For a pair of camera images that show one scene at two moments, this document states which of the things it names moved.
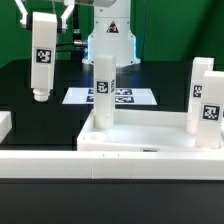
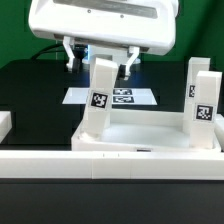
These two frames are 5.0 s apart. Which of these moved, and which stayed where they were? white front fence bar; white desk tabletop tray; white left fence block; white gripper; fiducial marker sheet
Moved: white gripper
Stayed: white desk tabletop tray; fiducial marker sheet; white left fence block; white front fence bar
